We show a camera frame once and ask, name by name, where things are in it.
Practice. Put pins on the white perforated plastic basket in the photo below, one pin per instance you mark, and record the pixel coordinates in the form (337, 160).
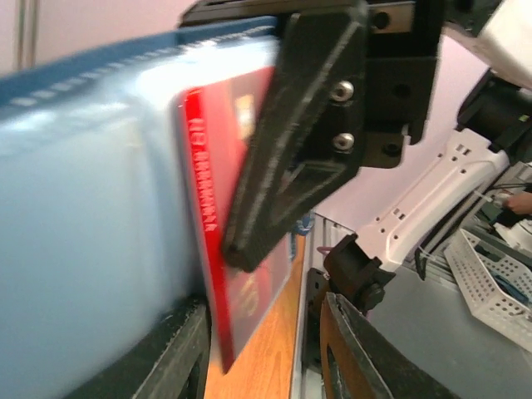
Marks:
(496, 286)

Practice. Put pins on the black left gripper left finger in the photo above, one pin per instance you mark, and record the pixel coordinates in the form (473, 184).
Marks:
(170, 362)

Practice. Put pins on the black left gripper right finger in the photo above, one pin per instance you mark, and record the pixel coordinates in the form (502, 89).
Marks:
(358, 362)

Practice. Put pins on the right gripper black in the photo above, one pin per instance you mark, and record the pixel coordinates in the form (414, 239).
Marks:
(352, 81)

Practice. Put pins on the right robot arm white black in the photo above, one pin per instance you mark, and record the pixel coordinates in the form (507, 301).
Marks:
(488, 134)

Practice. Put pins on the aluminium rail front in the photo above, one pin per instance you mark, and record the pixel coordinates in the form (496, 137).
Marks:
(320, 234)

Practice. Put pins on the blue leather card holder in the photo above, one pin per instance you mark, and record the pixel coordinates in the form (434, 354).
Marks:
(115, 163)

